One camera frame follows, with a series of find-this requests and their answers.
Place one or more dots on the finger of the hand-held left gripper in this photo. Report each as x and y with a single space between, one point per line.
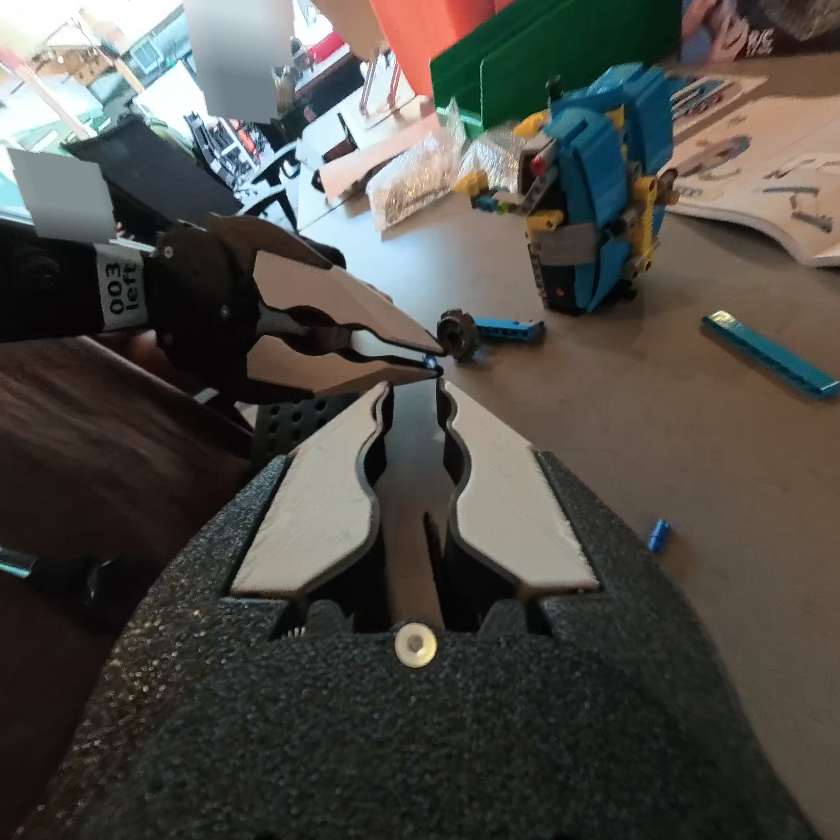
328 292
315 371

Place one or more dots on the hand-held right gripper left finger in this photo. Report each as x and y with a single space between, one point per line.
308 525

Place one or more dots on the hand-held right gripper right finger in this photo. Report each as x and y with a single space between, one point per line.
518 525

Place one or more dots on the grey toothed wheel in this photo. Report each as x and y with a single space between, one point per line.
457 334

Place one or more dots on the blue toy robot model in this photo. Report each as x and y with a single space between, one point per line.
604 164

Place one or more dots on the black perforated office chair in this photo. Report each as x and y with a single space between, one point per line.
302 426

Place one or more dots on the tan paper bag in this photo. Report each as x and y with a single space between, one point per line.
341 19

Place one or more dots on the orange tote bag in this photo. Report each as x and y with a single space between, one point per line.
433 39

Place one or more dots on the thick teal perforated beam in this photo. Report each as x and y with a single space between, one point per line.
768 354

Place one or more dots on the green storage bin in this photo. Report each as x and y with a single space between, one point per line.
558 59

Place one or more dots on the instruction booklet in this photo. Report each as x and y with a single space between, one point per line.
774 177

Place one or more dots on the sticker sheet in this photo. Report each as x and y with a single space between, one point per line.
715 95

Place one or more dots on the robot kit box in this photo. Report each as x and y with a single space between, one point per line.
754 26

